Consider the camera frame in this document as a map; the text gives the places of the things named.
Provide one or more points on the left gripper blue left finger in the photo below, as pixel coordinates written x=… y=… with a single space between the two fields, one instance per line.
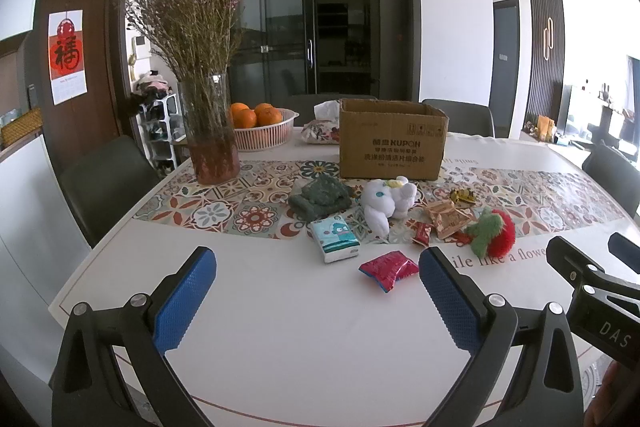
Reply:
x=88 y=388

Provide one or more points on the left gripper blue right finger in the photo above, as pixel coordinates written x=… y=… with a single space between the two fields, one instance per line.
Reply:
x=544 y=389

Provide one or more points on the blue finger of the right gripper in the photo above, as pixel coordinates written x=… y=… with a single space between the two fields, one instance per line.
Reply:
x=579 y=270
x=625 y=250

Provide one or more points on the red strawberry plush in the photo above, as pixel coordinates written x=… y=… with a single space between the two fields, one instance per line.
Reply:
x=492 y=235

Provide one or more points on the yellow toy keychain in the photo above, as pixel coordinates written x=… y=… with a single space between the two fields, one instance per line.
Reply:
x=463 y=197

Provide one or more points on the gold foil snack wrapper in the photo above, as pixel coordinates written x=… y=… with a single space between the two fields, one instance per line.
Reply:
x=446 y=218

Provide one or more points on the small red candy wrapper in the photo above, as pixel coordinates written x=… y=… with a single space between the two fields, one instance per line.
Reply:
x=423 y=234

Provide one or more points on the red snack packet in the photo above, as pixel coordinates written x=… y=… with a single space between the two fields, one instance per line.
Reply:
x=388 y=269

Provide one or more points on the white plush toy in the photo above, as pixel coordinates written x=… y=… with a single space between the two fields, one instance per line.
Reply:
x=382 y=200

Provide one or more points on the blue tissue pack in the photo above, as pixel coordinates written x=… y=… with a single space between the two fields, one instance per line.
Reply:
x=335 y=239

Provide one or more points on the person right hand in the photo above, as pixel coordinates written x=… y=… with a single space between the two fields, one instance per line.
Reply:
x=615 y=379

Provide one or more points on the dark chair right side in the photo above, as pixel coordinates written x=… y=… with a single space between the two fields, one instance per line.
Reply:
x=615 y=174

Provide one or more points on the white tv cabinet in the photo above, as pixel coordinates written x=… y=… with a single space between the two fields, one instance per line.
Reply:
x=542 y=130

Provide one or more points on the dark chair back right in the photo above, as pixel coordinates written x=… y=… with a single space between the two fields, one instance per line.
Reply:
x=466 y=118

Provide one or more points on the dark chair left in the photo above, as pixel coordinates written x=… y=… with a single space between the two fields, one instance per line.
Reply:
x=104 y=185

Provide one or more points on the brown cardboard box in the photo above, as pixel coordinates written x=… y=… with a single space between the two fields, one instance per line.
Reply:
x=384 y=139

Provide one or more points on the patterned table runner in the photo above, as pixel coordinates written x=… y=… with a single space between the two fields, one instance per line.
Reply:
x=278 y=199

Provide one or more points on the white shoe rack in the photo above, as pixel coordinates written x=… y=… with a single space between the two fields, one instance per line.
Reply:
x=159 y=119

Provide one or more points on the floral tissue box cover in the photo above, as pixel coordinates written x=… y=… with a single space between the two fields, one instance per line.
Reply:
x=324 y=128

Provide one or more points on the white basket of oranges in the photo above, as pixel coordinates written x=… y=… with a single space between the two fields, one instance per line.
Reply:
x=262 y=127

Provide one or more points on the dark chair behind box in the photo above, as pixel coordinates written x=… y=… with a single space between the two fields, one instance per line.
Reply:
x=303 y=104

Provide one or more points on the red fu calendar poster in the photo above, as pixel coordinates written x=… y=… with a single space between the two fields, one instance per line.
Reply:
x=66 y=58

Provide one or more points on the black glass sliding door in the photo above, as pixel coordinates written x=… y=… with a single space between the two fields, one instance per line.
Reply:
x=295 y=49

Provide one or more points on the glass vase with dried flowers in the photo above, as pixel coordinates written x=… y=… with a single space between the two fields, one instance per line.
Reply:
x=197 y=39

